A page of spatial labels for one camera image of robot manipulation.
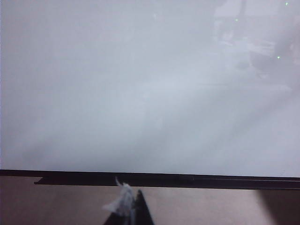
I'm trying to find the left gripper left finger with white tape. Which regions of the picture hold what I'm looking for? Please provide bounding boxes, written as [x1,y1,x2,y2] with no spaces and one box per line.
[102,177,136,225]

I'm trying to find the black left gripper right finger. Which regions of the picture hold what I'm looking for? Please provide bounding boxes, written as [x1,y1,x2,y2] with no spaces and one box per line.
[135,188,155,225]

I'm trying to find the white whiteboard with black frame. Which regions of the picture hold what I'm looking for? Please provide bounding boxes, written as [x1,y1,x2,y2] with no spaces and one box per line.
[0,0,300,182]

